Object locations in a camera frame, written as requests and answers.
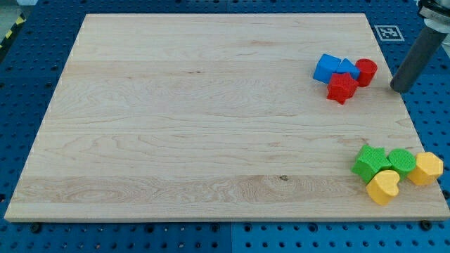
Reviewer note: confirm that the blue cube block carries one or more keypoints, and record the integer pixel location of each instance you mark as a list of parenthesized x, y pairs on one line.
[(326, 66)]

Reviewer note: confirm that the black yellow hazard tape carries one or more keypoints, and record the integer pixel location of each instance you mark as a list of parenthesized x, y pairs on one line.
[(12, 33)]

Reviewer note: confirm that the green star block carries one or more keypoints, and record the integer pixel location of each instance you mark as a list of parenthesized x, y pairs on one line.
[(369, 161)]

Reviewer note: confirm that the white fiducial marker tag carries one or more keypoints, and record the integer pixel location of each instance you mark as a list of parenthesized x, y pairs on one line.
[(389, 33)]

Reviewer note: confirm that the yellow heart block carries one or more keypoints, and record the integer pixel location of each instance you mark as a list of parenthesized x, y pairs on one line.
[(383, 187)]

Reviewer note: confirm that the wooden board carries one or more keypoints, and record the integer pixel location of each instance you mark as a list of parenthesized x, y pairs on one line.
[(215, 117)]

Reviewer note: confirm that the blue triangle block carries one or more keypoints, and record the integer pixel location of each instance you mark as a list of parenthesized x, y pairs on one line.
[(346, 66)]

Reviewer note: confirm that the red cylinder block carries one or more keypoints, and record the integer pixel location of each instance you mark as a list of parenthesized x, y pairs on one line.
[(367, 70)]

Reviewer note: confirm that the green cylinder block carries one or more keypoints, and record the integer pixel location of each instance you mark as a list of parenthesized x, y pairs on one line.
[(402, 161)]

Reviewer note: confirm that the silver white tool mount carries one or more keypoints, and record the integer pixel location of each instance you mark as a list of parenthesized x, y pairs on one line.
[(435, 14)]

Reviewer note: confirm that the red star block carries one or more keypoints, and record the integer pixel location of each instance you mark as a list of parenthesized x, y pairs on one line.
[(341, 87)]

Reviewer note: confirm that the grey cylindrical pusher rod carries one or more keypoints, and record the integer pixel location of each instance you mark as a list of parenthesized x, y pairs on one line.
[(422, 50)]

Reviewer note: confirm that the yellow hexagon block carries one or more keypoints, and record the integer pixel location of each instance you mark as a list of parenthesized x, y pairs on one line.
[(428, 169)]

